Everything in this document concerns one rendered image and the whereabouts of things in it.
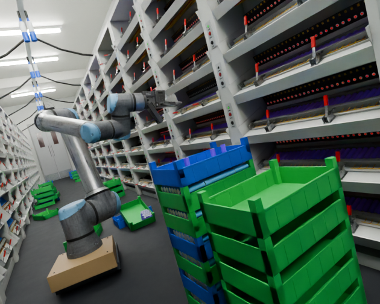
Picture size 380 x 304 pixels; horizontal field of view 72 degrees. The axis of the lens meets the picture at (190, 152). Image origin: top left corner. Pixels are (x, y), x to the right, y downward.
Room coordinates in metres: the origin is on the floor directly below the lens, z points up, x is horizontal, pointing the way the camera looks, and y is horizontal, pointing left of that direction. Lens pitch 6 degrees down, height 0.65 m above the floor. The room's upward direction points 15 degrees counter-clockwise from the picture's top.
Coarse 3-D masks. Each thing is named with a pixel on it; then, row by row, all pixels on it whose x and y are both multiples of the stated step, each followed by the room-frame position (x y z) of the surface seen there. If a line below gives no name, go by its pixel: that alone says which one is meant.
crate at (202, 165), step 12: (216, 144) 1.06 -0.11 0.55; (192, 156) 1.01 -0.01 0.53; (204, 156) 1.04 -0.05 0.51; (216, 156) 0.82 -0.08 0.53; (228, 156) 0.85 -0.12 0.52; (240, 156) 0.88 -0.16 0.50; (156, 168) 0.91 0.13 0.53; (168, 168) 0.95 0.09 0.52; (180, 168) 0.75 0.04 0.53; (192, 168) 0.77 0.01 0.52; (204, 168) 0.80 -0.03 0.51; (216, 168) 0.82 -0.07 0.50; (228, 168) 0.85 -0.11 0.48; (156, 180) 0.89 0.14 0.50; (168, 180) 0.81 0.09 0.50; (180, 180) 0.75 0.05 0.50; (192, 180) 0.77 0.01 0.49
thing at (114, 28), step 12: (108, 24) 2.54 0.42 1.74; (120, 24) 2.52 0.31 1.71; (132, 48) 2.55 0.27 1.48; (132, 72) 2.52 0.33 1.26; (144, 84) 2.56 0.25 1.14; (144, 120) 2.51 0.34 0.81; (156, 132) 2.55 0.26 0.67; (144, 144) 2.49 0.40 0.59; (156, 156) 2.52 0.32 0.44; (156, 192) 2.54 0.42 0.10
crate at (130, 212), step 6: (138, 198) 2.19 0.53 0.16; (126, 204) 2.16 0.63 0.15; (132, 204) 2.19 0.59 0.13; (138, 204) 2.21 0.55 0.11; (144, 204) 2.14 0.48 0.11; (120, 210) 2.07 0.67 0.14; (126, 210) 2.15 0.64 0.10; (132, 210) 2.14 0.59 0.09; (138, 210) 2.14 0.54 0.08; (150, 210) 2.04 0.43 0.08; (126, 216) 2.07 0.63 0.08; (132, 216) 2.07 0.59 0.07; (138, 216) 2.06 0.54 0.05; (126, 222) 1.98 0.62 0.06; (132, 222) 1.88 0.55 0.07; (138, 222) 1.91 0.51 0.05; (144, 222) 1.94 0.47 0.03; (150, 222) 1.97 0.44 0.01; (132, 228) 1.89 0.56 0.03; (138, 228) 1.92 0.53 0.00
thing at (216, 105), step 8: (216, 88) 1.62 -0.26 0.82; (200, 96) 1.79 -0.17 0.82; (184, 104) 1.92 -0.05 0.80; (208, 104) 1.45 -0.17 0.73; (216, 104) 1.38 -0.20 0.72; (168, 112) 1.86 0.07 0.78; (192, 112) 1.60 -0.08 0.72; (200, 112) 1.53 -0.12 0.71; (208, 112) 1.47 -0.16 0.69; (176, 120) 1.82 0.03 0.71; (184, 120) 1.74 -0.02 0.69
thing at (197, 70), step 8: (200, 48) 1.63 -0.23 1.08; (192, 56) 1.73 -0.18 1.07; (200, 56) 1.68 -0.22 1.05; (208, 56) 1.32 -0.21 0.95; (184, 64) 1.85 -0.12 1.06; (192, 64) 1.78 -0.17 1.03; (200, 64) 1.51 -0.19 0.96; (208, 64) 1.35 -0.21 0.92; (184, 72) 1.90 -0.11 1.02; (192, 72) 1.58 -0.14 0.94; (200, 72) 1.44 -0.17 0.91; (208, 72) 1.39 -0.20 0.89; (168, 80) 1.89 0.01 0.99; (176, 80) 1.73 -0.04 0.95; (184, 80) 1.60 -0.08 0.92; (192, 80) 1.54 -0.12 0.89; (168, 88) 1.81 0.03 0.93; (176, 88) 1.72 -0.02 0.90
